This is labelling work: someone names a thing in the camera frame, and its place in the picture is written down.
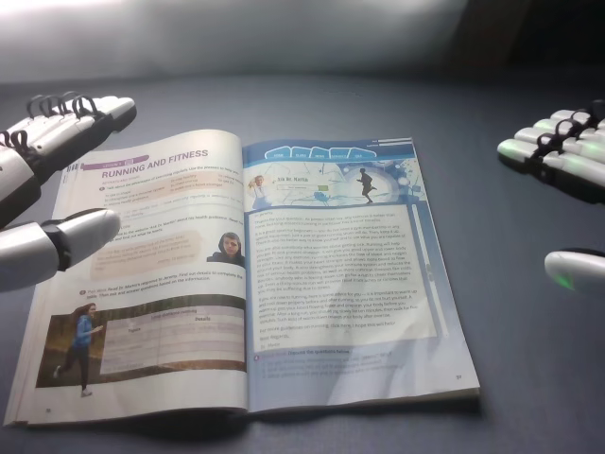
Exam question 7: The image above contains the black backdrop curtain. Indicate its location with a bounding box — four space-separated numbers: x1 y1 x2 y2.
453 0 605 77

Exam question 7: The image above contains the white backdrop cloth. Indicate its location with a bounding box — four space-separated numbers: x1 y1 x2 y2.
0 0 478 85

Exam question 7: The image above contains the grey table cloth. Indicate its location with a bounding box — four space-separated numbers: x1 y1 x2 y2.
0 69 605 454

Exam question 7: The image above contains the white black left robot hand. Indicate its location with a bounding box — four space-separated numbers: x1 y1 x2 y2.
0 93 139 292

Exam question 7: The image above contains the English textbook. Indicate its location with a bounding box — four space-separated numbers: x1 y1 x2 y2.
1 128 483 428

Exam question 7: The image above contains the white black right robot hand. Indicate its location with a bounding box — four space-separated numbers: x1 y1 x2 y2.
496 98 605 292

